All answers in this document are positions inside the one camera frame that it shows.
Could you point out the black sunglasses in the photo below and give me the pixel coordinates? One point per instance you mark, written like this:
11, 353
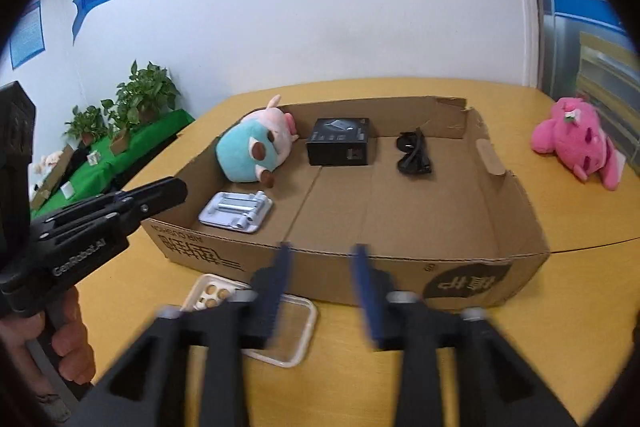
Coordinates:
415, 161

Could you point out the large potted green plant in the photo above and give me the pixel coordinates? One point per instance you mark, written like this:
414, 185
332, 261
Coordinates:
148, 93

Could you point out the blue framed wall poster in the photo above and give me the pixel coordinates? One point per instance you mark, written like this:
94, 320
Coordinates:
27, 40

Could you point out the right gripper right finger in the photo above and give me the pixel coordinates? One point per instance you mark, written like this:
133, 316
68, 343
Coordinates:
496, 386

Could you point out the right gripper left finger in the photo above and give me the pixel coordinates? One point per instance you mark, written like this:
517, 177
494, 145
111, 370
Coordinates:
146, 386

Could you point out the brown cardboard box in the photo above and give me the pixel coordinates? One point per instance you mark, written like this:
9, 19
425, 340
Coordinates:
464, 235

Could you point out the small potted green plant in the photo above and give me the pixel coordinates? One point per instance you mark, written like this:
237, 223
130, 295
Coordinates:
87, 126

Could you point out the grey folding phone stand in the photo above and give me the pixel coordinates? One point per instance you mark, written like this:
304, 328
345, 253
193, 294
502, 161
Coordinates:
235, 211

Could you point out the clear white phone case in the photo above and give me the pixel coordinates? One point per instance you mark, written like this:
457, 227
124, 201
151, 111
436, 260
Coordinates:
297, 316

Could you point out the black charger box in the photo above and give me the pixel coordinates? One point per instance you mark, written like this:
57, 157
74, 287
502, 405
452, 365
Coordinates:
339, 142

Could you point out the green cloth side table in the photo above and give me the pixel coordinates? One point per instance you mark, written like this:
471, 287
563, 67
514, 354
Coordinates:
90, 180

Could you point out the pink pig plush toy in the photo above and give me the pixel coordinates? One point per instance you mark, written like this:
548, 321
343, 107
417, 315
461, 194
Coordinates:
257, 145

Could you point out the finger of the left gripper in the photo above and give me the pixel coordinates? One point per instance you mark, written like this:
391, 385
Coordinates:
130, 208

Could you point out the person's left hand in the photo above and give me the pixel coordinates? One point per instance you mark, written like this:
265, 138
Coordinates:
70, 343

